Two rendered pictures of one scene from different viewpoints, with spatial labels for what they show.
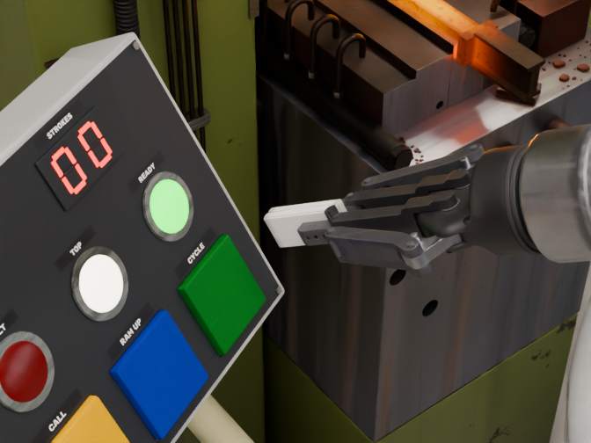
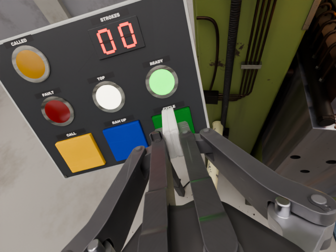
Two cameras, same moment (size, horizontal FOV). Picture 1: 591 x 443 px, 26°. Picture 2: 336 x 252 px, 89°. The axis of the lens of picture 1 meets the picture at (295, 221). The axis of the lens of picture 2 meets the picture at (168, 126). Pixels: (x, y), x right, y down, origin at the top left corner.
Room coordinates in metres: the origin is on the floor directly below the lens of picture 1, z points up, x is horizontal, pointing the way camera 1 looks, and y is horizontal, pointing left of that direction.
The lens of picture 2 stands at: (0.67, -0.11, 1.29)
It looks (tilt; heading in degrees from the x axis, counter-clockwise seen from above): 54 degrees down; 68
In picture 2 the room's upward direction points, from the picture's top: 20 degrees counter-clockwise
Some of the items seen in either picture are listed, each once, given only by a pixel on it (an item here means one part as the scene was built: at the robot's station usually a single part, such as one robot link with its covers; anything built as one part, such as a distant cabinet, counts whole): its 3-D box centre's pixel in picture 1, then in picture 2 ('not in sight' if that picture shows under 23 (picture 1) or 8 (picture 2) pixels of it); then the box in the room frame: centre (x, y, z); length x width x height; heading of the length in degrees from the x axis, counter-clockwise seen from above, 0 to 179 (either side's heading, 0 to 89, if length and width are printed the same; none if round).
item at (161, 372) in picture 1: (157, 374); (127, 140); (0.67, 0.11, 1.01); 0.07 x 0.05 x 0.07; 152
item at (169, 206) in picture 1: (168, 206); (161, 82); (0.78, 0.10, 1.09); 0.05 x 0.03 x 0.04; 127
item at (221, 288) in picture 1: (220, 294); (174, 128); (0.76, 0.06, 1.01); 0.07 x 0.05 x 0.07; 152
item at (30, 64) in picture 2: not in sight; (31, 64); (0.62, 0.24, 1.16); 0.05 x 0.03 x 0.04; 127
